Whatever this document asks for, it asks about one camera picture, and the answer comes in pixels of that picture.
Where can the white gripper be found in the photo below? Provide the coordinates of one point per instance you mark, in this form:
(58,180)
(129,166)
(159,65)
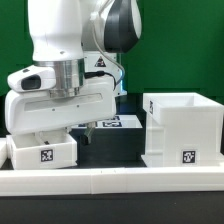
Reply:
(32,112)

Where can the white front drawer tray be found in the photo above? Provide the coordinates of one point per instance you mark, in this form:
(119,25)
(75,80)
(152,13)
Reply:
(27,154)

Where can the white drawer cabinet box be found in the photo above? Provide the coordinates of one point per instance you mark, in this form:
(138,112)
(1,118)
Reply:
(182,129)

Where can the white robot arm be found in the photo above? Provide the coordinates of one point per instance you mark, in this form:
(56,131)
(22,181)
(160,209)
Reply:
(55,92)

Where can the white marker tag sheet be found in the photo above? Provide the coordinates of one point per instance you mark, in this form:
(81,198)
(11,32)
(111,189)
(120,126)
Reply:
(119,121)

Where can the white left barrier wall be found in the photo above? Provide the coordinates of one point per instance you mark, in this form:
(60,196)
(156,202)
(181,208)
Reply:
(3,151)

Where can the white barrier wall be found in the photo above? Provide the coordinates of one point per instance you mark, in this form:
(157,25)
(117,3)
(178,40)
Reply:
(3,151)
(108,181)

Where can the white front barrier wall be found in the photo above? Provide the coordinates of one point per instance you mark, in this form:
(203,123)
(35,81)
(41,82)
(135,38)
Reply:
(108,181)

